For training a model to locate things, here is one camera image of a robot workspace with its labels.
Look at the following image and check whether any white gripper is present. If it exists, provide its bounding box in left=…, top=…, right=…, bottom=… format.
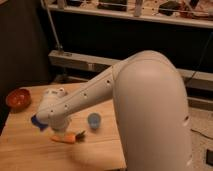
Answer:
left=50, top=118, right=70, bottom=132

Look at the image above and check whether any orange pepper with dark stem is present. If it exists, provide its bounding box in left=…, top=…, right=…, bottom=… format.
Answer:
left=51, top=131, right=85, bottom=144

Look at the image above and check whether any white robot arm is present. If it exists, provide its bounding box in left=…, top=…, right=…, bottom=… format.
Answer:
left=31, top=50, right=193, bottom=171

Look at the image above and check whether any blue sponge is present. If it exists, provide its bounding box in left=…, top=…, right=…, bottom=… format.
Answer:
left=31, top=115, right=48, bottom=131

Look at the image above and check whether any white bottle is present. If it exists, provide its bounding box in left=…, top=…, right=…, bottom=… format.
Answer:
left=57, top=88, right=67, bottom=97

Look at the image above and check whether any small blue cup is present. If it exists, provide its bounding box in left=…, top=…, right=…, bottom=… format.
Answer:
left=87, top=113, right=101, bottom=129

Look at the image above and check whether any red-brown bowl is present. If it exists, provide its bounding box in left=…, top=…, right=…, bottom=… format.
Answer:
left=6, top=89, right=31, bottom=110

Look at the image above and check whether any wooden shelf with clutter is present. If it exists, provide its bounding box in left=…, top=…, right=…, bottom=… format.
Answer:
left=40, top=0, right=213, bottom=29

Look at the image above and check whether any black cable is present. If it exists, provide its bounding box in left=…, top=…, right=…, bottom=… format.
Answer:
left=184, top=29, right=213, bottom=141

